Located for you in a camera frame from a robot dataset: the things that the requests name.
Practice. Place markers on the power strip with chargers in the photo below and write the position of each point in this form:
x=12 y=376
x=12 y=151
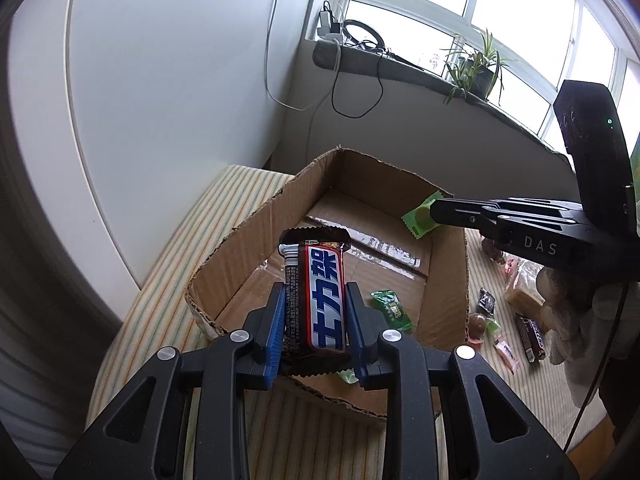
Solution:
x=327 y=22

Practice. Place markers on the light green candy packet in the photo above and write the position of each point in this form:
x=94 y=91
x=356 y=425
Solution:
x=420 y=216

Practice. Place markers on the person's right hand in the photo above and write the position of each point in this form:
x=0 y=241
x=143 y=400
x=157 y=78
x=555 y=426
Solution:
x=575 y=320

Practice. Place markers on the bread slices packet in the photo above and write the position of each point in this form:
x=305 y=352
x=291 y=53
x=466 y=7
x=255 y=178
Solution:
x=522 y=295

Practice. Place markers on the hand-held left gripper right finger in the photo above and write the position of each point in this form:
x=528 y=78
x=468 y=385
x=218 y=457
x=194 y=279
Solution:
x=356 y=340

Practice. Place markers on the grey ribbed shutter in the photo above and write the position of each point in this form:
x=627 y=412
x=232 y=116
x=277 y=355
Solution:
x=30 y=385

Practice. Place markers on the pink candy packet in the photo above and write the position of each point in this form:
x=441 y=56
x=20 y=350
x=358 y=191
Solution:
x=506 y=355

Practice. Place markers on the small dark snack packet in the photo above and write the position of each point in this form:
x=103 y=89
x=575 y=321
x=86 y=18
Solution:
x=486 y=301

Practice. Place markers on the cardboard box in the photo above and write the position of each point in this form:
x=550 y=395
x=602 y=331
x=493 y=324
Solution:
x=400 y=260

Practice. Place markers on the chocolate bar blue white label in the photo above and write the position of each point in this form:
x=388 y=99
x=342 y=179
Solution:
x=320 y=300

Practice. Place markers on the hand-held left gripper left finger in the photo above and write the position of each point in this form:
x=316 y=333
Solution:
x=274 y=340

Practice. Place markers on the brown chocolate bar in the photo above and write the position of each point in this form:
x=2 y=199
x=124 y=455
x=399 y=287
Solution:
x=531 y=337

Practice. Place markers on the window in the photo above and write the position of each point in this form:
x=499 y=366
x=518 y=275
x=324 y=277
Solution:
x=525 y=0

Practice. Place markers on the clear packet green candy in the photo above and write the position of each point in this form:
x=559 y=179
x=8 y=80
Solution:
x=493 y=327

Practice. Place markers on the potted spider plant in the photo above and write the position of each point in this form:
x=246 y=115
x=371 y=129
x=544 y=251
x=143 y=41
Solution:
x=480 y=77

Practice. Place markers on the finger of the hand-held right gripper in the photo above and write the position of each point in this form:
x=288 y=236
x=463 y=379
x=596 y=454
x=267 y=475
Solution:
x=540 y=205
x=460 y=212

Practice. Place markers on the green snack packet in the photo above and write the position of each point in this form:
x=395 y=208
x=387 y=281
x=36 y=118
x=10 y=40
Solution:
x=392 y=310

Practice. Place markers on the grey windowsill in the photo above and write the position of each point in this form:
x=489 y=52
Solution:
x=400 y=72

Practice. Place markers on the white wardrobe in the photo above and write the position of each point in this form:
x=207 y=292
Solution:
x=175 y=85

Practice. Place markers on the small brown jelly cup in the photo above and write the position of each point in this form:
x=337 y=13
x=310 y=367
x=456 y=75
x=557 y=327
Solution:
x=477 y=330

